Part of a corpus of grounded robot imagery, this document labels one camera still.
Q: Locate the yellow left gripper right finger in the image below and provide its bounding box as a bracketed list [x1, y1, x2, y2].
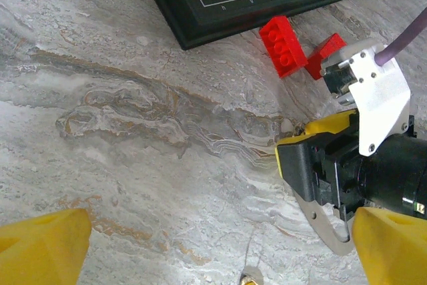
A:
[352, 206, 427, 285]

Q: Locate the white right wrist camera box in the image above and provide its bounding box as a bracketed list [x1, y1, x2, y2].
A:
[319, 38, 412, 158]

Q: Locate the black and grey chessboard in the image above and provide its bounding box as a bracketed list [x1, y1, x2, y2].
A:
[135, 0, 374, 51]

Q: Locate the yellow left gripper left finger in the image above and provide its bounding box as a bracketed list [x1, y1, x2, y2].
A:
[0, 208, 93, 285]

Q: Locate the red toy brick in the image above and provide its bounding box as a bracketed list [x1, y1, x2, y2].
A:
[305, 33, 348, 81]
[259, 15, 309, 79]

